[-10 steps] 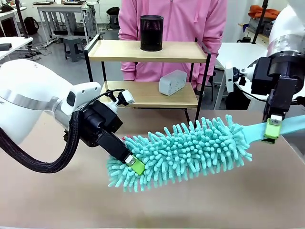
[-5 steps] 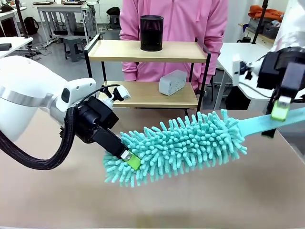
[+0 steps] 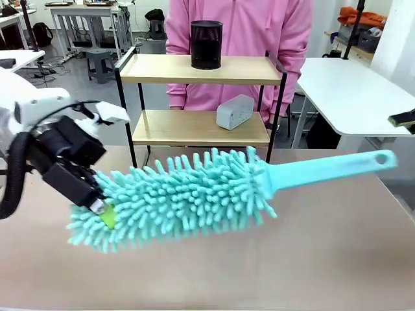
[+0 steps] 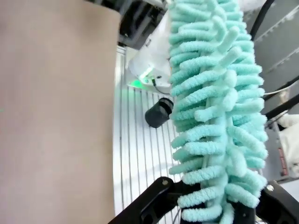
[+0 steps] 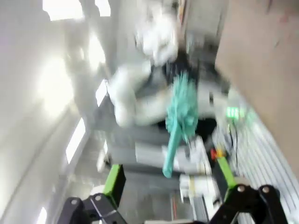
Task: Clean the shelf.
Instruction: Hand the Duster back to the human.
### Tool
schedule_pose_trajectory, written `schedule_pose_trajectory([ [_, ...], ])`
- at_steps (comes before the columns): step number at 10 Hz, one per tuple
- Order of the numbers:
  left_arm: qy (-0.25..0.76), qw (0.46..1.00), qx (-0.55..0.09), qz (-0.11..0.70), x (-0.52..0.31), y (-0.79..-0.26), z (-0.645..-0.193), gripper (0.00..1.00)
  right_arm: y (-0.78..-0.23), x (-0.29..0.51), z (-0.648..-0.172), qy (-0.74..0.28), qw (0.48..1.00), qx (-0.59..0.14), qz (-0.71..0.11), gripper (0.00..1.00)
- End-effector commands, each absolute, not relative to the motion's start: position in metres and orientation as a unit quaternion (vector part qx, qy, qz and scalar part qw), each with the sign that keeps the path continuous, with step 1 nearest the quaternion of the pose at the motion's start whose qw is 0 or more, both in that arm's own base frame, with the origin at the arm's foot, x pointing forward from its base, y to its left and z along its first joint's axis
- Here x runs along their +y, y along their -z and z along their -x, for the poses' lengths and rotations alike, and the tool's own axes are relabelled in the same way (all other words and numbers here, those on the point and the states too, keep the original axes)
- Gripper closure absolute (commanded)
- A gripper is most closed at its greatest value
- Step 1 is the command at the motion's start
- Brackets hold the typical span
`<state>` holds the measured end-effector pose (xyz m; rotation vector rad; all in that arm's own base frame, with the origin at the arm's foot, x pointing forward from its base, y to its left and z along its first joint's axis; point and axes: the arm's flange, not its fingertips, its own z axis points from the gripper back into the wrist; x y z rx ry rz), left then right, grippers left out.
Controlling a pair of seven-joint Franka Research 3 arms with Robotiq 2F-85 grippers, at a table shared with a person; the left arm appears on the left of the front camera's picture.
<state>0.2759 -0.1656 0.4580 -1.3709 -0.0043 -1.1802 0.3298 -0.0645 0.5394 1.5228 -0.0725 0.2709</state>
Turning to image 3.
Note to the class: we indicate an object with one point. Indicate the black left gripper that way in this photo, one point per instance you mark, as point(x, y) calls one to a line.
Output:
point(74, 142)

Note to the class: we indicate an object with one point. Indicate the teal microfibre duster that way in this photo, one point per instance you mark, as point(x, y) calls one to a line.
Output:
point(194, 197)

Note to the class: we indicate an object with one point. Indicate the white power strip box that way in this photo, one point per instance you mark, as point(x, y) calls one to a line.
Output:
point(235, 113)

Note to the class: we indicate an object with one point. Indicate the black mesh pen cup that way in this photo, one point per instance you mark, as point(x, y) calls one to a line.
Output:
point(206, 43)

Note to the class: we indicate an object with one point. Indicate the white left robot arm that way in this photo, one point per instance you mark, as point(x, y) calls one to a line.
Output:
point(29, 100)

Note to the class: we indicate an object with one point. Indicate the black metal wood shelf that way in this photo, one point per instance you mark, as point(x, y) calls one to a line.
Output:
point(201, 69)

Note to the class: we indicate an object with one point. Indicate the person's left hand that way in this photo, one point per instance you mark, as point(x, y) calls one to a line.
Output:
point(271, 124)

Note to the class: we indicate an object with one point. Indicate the white table with rounded corner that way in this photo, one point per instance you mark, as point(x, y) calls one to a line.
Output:
point(350, 100)

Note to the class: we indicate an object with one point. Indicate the black storage crate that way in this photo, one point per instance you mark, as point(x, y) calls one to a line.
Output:
point(368, 41)

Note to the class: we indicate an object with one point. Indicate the black tripod pole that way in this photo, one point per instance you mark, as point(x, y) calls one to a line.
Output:
point(355, 29)

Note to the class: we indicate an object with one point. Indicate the orange cloth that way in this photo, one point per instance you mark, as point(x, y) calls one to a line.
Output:
point(363, 16)

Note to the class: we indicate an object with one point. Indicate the grey plastic stool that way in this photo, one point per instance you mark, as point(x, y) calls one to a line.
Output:
point(100, 64)

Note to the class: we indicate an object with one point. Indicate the white side table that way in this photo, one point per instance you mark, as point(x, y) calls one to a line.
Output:
point(17, 58)

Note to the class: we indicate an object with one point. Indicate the black cloth on table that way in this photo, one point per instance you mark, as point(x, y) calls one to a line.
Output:
point(7, 61)

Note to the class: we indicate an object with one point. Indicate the black backpack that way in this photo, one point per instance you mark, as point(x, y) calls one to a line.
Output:
point(42, 34)

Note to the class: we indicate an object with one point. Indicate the black stand pole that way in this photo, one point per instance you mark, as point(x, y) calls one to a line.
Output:
point(30, 26)

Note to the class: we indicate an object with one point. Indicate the white desk with metal legs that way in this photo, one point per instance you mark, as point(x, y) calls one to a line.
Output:
point(87, 13)

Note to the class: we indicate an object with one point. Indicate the black bag on stool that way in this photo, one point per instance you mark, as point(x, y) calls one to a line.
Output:
point(155, 15)

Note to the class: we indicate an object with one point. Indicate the person in pink hoodie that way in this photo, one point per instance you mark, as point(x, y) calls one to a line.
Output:
point(240, 32)

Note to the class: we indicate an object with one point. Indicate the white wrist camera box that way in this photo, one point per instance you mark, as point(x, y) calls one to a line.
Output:
point(111, 113)

